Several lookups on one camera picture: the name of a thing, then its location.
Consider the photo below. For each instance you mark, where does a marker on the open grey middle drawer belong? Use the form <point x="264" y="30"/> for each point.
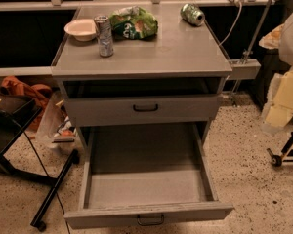
<point x="144" y="175"/>

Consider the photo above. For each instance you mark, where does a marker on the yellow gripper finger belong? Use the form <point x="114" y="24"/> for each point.
<point x="279" y="108"/>

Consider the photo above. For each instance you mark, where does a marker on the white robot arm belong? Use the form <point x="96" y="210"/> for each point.
<point x="281" y="38"/>

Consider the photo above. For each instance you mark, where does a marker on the orange cloth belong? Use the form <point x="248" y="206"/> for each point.
<point x="39" y="92"/>

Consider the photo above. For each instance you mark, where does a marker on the green chip bag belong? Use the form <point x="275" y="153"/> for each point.
<point x="134" y="23"/>

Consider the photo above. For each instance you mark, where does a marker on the clear plastic bag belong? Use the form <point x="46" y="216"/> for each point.
<point x="55" y="131"/>

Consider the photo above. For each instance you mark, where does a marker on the closed grey upper drawer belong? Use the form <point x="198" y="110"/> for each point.
<point x="85" y="112"/>

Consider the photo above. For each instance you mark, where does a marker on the grey drawer cabinet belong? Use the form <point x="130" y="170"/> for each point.
<point x="180" y="60"/>

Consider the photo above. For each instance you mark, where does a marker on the black rolling stand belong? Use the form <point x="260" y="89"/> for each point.
<point x="16" y="114"/>

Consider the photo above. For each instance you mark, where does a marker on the silver redbull can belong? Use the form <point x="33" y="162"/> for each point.
<point x="104" y="36"/>

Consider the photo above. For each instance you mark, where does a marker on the white bowl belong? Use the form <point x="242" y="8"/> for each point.
<point x="81" y="29"/>

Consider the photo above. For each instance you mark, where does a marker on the green soda can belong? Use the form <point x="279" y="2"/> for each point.
<point x="192" y="14"/>

